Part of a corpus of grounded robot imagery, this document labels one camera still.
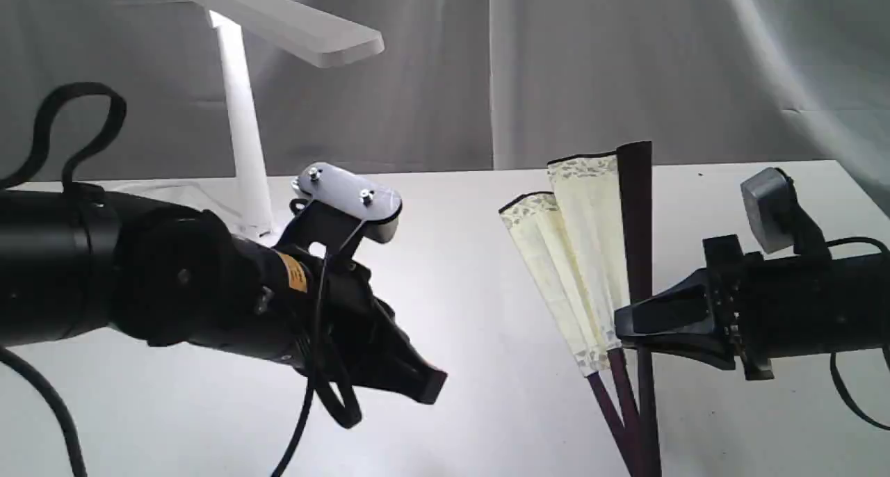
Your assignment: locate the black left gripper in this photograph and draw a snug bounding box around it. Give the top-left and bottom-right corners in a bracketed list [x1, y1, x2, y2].
[229, 237, 448, 406]

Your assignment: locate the white desk lamp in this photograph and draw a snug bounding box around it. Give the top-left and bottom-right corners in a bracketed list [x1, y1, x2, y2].
[189, 0, 385, 241]

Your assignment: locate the grey backdrop curtain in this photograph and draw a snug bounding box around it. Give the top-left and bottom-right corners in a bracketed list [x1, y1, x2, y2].
[1, 0, 889, 210]

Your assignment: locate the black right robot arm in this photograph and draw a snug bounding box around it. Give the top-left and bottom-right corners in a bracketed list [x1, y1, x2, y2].
[614, 235, 888, 381]

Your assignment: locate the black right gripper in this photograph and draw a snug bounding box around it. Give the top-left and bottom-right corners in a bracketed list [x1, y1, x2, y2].
[614, 235, 779, 381]

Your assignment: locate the cream paper folding fan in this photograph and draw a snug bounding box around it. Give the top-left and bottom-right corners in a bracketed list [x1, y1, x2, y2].
[498, 141, 652, 476]

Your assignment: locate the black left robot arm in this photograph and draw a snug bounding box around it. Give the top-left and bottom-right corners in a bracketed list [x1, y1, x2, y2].
[2, 190, 448, 405]

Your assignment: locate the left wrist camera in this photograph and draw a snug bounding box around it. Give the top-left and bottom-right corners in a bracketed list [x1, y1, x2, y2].
[276, 161, 403, 259]

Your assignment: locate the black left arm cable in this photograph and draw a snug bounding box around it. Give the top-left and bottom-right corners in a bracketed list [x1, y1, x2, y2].
[0, 82, 128, 477]

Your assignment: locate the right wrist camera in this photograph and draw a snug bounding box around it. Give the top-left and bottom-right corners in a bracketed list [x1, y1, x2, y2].
[740, 167, 832, 261]

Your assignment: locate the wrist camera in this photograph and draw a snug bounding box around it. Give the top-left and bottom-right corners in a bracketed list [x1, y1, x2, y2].
[740, 167, 832, 261]
[276, 161, 403, 259]

